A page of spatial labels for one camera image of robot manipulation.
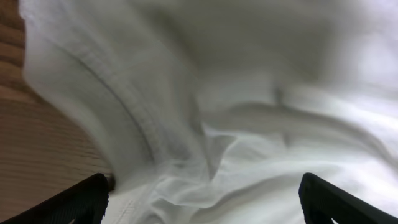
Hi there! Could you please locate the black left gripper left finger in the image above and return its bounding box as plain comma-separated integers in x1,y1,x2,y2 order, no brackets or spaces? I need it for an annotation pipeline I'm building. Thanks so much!
2,173,109,224

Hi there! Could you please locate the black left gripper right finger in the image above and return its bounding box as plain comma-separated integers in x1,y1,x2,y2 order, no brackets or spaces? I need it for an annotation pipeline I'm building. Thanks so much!
298,173,397,224

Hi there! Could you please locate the white t-shirt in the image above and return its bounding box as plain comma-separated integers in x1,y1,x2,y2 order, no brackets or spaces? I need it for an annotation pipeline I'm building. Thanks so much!
19,0,397,223

